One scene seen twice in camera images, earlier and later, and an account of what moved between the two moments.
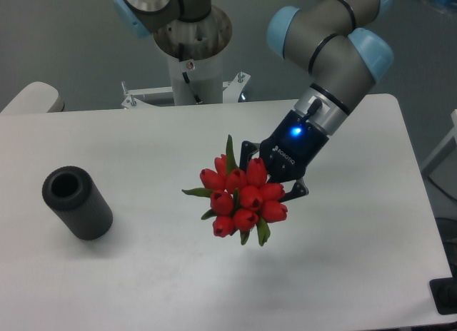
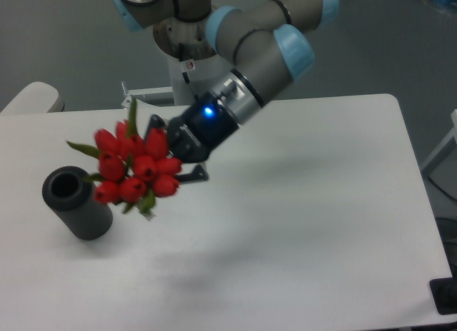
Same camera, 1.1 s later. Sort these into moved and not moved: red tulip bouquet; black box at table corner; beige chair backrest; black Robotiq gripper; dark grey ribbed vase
Moved: red tulip bouquet; black Robotiq gripper
Not moved: beige chair backrest; black box at table corner; dark grey ribbed vase
